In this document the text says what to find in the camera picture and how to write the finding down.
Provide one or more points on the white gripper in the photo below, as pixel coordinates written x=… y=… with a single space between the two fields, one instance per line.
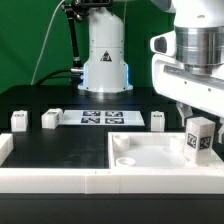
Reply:
x=202 y=92

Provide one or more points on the white square tabletop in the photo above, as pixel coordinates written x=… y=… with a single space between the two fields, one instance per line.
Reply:
x=150 y=150

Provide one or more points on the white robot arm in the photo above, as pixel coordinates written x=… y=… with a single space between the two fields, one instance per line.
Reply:
x=188 y=62

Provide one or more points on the white sheet with AprilTags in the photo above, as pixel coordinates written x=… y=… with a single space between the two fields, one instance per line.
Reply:
x=102 y=118

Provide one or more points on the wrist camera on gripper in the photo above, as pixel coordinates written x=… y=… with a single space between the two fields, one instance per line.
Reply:
x=164 y=44

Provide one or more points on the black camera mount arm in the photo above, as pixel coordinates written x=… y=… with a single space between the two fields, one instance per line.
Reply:
x=77 y=11

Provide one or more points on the white U-shaped fence wall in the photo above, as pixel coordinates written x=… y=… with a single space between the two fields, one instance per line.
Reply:
x=187 y=180

